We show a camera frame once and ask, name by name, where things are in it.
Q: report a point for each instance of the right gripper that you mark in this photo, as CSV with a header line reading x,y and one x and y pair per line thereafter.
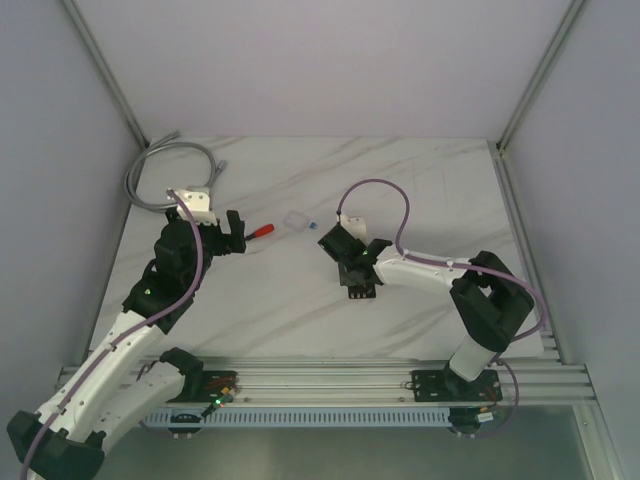
x,y
344,279

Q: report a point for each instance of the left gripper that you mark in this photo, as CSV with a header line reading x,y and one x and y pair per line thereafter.
x,y
220,238

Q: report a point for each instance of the black fuse box base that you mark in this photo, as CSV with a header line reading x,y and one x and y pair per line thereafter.
x,y
361,292

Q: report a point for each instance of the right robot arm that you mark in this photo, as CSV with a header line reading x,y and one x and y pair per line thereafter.
x,y
490,303

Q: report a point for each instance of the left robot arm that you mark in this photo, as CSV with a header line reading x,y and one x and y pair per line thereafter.
x,y
70,435

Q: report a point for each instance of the clear plastic fuse box cover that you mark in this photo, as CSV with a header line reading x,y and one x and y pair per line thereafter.
x,y
296,221

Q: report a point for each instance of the red handled screwdriver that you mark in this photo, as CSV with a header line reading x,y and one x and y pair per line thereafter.
x,y
260,232

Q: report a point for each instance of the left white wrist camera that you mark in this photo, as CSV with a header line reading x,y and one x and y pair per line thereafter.
x,y
190,205

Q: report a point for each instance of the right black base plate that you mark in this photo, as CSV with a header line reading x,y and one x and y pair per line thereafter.
x,y
444,386

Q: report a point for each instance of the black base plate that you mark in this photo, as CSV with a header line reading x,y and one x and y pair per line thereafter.
x,y
205,386
444,386

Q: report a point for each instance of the aluminium front rail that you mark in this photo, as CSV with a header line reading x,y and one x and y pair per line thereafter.
x,y
368,382

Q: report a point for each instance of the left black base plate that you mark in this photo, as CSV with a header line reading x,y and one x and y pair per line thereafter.
x,y
205,386

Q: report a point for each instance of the grey slotted cable duct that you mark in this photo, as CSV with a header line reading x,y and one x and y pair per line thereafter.
x,y
310,417

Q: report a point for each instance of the left aluminium frame post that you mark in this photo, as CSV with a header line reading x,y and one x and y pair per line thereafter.
x,y
103,70

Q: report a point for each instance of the aluminium frame post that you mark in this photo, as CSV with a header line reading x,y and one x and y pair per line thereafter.
x,y
103,70
542,72

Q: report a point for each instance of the right aluminium frame post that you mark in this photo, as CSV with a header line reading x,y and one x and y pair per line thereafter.
x,y
542,72

